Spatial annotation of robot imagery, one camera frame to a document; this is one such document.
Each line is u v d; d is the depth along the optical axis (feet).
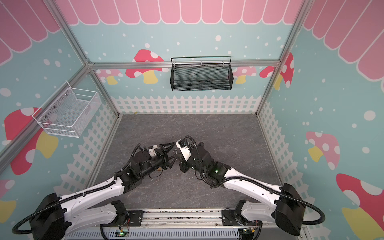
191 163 2.07
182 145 2.01
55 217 1.32
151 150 2.37
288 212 1.30
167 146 2.26
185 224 2.43
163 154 2.16
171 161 2.42
